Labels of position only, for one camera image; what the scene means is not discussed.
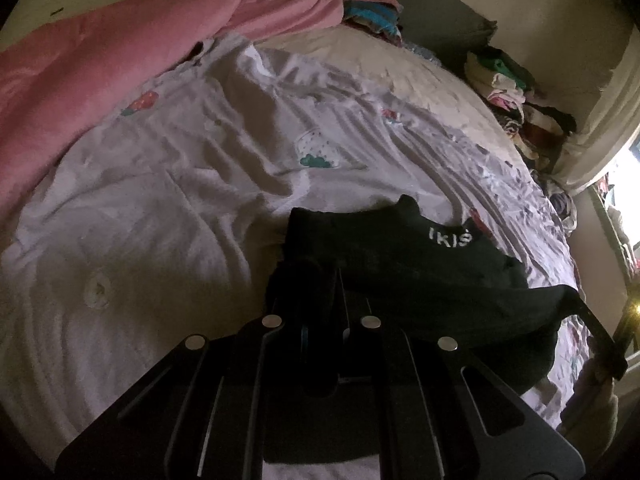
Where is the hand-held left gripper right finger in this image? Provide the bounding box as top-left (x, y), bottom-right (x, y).
top-left (337, 271), bottom-right (587, 480)

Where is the white printed bedsheet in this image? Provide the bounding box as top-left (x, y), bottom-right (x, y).
top-left (0, 30), bottom-right (596, 480)

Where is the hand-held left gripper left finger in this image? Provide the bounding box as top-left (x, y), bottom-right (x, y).
top-left (55, 313), bottom-right (312, 480)

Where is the grey headboard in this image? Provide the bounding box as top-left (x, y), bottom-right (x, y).
top-left (372, 0), bottom-right (498, 53)

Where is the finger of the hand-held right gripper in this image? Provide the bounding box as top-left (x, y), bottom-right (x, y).
top-left (575, 304), bottom-right (629, 382)

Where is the pile of folded clothes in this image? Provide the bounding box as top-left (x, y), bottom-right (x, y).
top-left (464, 46), bottom-right (578, 173)

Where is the window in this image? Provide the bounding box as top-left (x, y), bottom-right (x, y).
top-left (587, 142), bottom-right (640, 286)

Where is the pink blanket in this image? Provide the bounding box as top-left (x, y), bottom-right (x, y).
top-left (0, 0), bottom-right (401, 211)

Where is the teal striped clothes pile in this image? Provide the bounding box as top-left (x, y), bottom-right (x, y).
top-left (341, 0), bottom-right (403, 46)

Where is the cream pillow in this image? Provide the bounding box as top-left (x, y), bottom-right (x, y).
top-left (260, 22), bottom-right (521, 161)

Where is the black printed shirt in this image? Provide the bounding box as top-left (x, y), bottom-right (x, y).
top-left (264, 194), bottom-right (587, 466)

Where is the cream curtain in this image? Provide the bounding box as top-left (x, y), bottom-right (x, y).
top-left (547, 25), bottom-right (640, 196)

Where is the person's right forearm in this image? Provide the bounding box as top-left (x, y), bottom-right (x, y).
top-left (559, 359), bottom-right (622, 463)

